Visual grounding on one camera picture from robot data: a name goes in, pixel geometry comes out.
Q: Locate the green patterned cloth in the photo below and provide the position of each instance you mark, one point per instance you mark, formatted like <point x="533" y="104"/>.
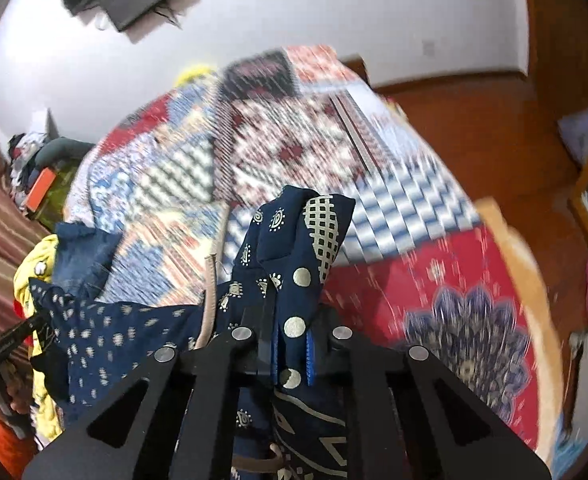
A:
<point x="61" y="195"/>

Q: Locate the wooden bed frame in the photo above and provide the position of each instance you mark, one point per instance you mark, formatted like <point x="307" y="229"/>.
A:
<point x="518" y="270"/>

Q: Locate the yellow round object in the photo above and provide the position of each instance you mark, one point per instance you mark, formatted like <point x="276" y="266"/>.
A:
<point x="194" y="74"/>

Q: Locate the pile of mixed clothes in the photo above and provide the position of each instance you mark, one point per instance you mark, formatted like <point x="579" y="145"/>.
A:
<point x="24" y="160"/>

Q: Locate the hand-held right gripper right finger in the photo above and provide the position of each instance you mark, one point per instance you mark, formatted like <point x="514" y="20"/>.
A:
<point x="368" y="390"/>

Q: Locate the orange box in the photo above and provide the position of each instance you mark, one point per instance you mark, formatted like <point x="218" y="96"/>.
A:
<point x="40" y="190"/>

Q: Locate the yellow cartoon blanket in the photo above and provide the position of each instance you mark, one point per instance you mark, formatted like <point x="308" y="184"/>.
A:
<point x="31" y="270"/>

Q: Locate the blue jeans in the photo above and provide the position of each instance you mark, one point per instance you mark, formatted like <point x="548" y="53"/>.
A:
<point x="86" y="255"/>

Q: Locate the patchwork bedspread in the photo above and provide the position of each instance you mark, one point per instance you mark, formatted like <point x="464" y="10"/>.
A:
<point x="299" y="150"/>

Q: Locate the navy patterned hooded jacket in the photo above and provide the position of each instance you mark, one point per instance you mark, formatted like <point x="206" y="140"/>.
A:
<point x="284" y="260"/>

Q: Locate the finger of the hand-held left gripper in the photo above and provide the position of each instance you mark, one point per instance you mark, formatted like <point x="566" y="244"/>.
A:
<point x="6" y="345"/>

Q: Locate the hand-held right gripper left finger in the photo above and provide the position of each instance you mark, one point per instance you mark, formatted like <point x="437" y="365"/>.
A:
<point x="209" y="390"/>

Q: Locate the wall socket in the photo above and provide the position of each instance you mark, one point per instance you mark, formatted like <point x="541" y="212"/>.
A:
<point x="428" y="48"/>

